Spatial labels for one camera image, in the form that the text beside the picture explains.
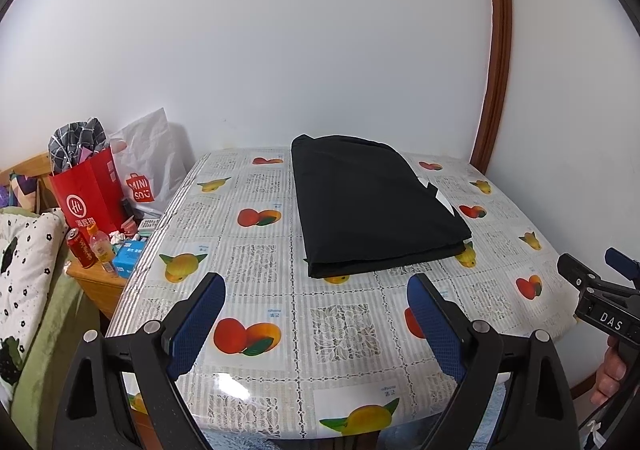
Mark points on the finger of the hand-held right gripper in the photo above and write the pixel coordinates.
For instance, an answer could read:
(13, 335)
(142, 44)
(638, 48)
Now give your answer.
(624, 263)
(580, 276)

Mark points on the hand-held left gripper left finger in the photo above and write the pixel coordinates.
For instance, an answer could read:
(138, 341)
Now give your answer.
(197, 325)

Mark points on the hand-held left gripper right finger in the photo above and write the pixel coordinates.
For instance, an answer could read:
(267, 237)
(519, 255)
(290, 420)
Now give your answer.
(435, 325)

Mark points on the black garment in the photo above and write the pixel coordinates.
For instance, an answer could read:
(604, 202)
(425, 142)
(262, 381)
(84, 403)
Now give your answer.
(370, 210)

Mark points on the person's right hand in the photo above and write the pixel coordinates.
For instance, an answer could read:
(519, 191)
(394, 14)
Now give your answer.
(610, 372)

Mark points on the blue box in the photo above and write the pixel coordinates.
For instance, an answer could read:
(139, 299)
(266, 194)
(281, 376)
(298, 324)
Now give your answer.
(129, 260)

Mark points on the wooden nightstand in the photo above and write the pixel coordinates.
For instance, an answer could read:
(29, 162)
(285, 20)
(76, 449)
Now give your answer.
(100, 291)

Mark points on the fruit print tablecloth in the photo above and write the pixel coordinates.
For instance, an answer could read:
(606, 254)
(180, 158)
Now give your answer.
(280, 255)

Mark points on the grey remote control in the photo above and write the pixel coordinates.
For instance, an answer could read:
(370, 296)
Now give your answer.
(148, 226)

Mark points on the orange drink bottle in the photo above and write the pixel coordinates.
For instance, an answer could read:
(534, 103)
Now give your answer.
(101, 250)

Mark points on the red drink can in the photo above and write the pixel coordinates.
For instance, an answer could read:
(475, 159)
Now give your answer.
(82, 250)

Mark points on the green blanket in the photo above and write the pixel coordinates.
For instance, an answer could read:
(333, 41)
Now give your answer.
(45, 355)

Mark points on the white plastic bag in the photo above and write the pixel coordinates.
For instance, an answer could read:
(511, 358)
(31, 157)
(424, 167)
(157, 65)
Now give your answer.
(155, 155)

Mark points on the red paper bag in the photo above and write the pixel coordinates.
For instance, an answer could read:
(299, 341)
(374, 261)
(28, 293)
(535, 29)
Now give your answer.
(85, 190)

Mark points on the white floral quilt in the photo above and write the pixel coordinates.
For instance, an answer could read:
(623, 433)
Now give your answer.
(25, 270)

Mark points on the chevron pattern pillow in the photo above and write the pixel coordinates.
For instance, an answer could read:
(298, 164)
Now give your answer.
(22, 192)

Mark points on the grey plaid cloth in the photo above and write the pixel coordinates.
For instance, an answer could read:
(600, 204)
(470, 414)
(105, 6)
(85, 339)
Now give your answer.
(70, 140)

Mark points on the wooden headboard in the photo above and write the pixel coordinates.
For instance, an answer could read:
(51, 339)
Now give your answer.
(31, 165)

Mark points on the brown wooden door frame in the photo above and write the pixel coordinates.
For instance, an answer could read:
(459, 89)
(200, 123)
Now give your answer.
(497, 30)

